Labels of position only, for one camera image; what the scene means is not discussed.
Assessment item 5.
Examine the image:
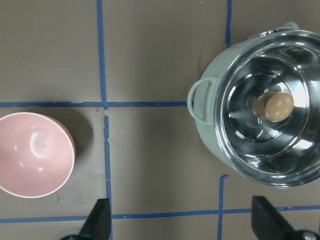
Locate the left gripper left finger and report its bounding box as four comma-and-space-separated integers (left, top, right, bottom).
78, 198, 111, 240

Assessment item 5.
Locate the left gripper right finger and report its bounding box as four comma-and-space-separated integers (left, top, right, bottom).
251, 196, 303, 240

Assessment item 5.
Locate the brown egg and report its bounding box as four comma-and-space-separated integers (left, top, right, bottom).
264, 92, 294, 123

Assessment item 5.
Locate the white electric pot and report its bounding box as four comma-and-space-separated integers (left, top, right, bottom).
187, 22, 320, 189

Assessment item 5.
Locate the pink bowl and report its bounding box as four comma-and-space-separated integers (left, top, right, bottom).
0, 112, 76, 199

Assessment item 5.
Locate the brown paper table mat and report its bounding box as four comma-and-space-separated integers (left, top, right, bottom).
0, 0, 320, 240

